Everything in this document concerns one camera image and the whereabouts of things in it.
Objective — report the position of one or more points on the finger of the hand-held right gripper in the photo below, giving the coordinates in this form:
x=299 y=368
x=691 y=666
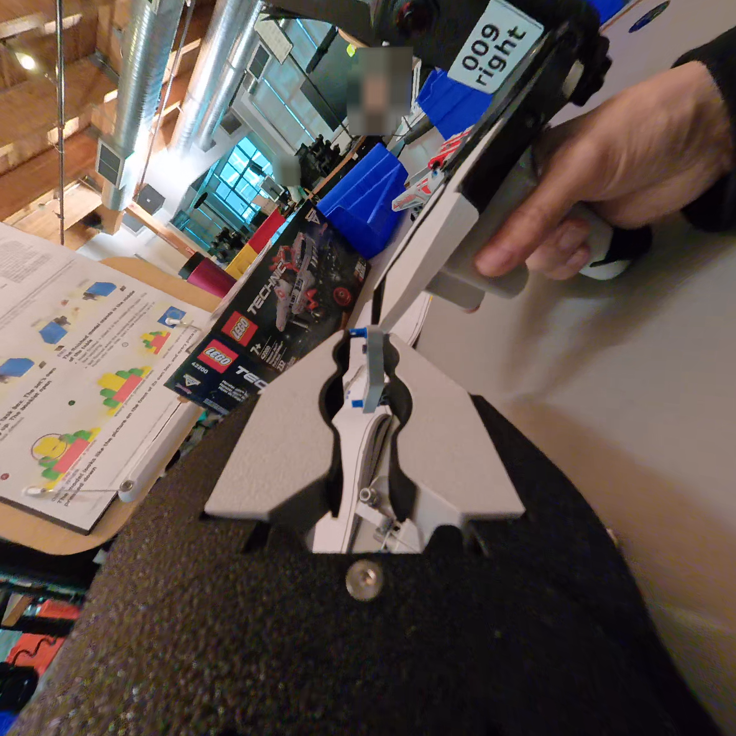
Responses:
x=443 y=241

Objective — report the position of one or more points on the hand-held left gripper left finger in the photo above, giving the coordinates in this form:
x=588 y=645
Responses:
x=270 y=454

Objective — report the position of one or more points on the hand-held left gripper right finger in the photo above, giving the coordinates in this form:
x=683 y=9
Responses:
x=460 y=454

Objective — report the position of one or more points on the grey toy beam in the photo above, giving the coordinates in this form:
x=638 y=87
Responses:
x=374 y=368

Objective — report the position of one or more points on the person's right forearm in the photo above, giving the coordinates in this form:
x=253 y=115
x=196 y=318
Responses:
x=719 y=63

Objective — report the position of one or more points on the person's right hand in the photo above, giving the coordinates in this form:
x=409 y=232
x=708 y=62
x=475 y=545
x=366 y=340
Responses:
x=621 y=161

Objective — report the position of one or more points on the red and white toy model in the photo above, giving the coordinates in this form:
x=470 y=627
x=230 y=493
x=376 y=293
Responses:
x=425 y=184

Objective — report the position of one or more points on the angled blue storage bin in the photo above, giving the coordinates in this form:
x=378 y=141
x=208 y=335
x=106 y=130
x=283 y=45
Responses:
x=362 y=201
x=454 y=98

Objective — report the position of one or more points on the open instruction booklet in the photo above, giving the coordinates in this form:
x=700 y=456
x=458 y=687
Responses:
x=422 y=319

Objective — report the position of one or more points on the black toy set box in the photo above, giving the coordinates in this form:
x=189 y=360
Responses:
x=287 y=287

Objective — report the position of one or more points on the yellow and red box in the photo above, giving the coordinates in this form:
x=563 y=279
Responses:
x=253 y=241

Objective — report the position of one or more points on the maroon cup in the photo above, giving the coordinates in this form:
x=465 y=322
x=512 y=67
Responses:
x=201 y=276

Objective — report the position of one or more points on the black monitor screen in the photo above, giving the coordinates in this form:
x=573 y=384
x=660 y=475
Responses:
x=325 y=86

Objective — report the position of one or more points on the printed instruction sheet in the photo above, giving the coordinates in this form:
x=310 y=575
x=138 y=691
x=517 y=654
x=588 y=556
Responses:
x=86 y=356

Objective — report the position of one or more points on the large window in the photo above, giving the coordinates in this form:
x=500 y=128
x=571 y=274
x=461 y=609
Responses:
x=241 y=167

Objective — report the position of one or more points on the paper sign on stand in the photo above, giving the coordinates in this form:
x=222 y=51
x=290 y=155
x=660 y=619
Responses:
x=52 y=543

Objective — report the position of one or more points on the orange plastic object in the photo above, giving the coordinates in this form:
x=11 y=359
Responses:
x=40 y=644

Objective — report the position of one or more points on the silver ventilation duct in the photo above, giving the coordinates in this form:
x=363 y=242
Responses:
x=224 y=63
x=135 y=86

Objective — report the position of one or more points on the black wall speaker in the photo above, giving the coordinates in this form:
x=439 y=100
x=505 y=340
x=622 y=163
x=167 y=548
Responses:
x=150 y=198

